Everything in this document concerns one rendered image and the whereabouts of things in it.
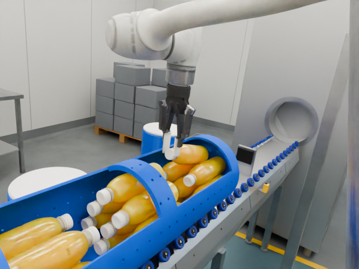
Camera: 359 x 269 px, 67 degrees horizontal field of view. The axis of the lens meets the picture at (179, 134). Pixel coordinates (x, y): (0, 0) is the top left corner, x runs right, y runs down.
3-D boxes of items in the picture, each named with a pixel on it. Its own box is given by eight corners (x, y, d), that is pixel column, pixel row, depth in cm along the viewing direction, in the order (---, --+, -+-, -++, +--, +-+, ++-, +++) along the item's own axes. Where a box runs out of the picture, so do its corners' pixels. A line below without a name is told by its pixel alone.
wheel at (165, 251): (168, 243, 84) (164, 244, 85) (158, 250, 80) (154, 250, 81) (173, 257, 83) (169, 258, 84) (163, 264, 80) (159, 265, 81)
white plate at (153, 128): (157, 136, 162) (157, 139, 162) (193, 132, 178) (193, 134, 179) (135, 124, 182) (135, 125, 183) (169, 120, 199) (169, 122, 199)
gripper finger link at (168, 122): (172, 103, 85) (169, 101, 86) (163, 134, 90) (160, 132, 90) (179, 102, 88) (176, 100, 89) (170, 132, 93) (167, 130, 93)
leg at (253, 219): (252, 242, 240) (267, 178, 221) (250, 245, 236) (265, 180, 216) (246, 238, 243) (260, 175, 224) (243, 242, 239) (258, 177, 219)
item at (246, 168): (251, 175, 151) (257, 149, 146) (248, 177, 148) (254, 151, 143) (235, 169, 157) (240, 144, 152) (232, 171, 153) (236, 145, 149)
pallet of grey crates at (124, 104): (178, 140, 479) (186, 71, 443) (152, 152, 411) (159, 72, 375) (124, 124, 531) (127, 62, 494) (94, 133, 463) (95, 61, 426)
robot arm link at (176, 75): (178, 63, 89) (176, 81, 91) (160, 63, 82) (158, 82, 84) (201, 67, 84) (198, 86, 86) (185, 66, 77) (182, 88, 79)
